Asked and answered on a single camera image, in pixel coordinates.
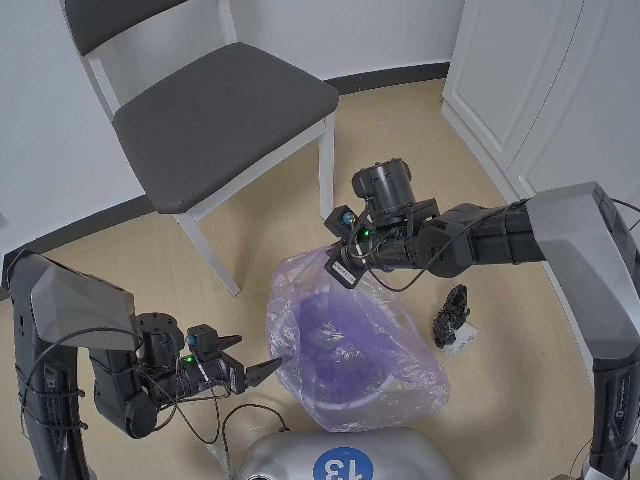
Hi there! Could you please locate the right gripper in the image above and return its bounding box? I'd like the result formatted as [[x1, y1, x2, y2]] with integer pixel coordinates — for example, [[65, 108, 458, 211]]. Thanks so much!
[[326, 238, 417, 289]]

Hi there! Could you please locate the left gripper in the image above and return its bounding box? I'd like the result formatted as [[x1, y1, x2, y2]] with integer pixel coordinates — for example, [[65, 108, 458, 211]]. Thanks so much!
[[177, 334, 282, 400]]

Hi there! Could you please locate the black plastic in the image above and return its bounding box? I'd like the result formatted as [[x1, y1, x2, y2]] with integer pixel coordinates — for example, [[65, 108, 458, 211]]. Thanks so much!
[[431, 284, 472, 351]]

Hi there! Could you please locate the purple plastic bag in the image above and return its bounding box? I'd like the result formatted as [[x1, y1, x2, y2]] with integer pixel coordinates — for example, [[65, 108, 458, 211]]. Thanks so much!
[[265, 247, 451, 433]]

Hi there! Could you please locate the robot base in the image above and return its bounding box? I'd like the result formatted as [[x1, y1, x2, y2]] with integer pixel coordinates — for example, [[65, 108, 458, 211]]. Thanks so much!
[[240, 420, 457, 480]]

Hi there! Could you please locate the white trash bin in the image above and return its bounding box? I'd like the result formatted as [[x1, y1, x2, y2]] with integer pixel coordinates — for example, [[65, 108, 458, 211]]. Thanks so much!
[[291, 288, 401, 411]]

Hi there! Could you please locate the white chair grey seat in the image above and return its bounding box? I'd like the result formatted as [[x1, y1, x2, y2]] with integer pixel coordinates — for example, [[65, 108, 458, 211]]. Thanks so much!
[[65, 0, 341, 297]]

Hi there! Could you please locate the white wardrobe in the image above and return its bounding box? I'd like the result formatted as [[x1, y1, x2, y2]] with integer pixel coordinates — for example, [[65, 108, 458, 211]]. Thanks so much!
[[440, 0, 640, 369]]

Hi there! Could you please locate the black cable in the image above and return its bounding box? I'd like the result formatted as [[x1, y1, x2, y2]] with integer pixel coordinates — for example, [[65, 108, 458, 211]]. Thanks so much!
[[365, 228, 453, 293], [160, 383, 228, 444], [221, 404, 292, 469]]

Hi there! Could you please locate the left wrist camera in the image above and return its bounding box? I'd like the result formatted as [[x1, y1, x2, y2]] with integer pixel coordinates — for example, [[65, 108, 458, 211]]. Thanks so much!
[[184, 324, 222, 365]]

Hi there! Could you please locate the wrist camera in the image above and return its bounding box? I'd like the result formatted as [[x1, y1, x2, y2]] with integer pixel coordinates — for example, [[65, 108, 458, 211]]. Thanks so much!
[[184, 324, 222, 365], [324, 206, 373, 249]]

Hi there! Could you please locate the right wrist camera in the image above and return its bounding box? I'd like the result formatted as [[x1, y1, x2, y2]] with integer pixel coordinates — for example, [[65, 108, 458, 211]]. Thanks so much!
[[324, 206, 373, 249]]

